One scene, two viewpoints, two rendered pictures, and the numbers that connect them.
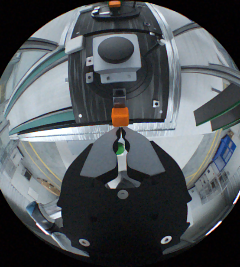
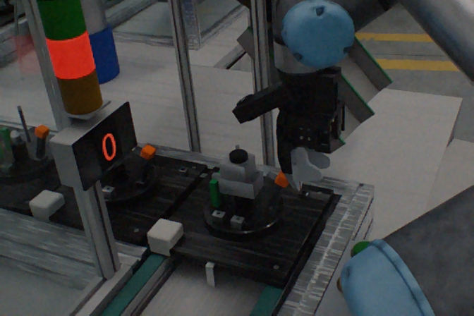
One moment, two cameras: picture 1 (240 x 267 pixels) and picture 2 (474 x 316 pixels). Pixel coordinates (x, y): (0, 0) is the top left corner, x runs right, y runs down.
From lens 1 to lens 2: 0.92 m
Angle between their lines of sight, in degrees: 78
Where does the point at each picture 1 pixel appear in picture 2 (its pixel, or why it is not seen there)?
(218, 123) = (354, 101)
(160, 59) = not seen: hidden behind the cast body
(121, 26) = (174, 194)
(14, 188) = not seen: outside the picture
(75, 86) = (231, 256)
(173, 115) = (335, 184)
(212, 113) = not seen: hidden behind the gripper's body
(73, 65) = (198, 247)
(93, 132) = (319, 276)
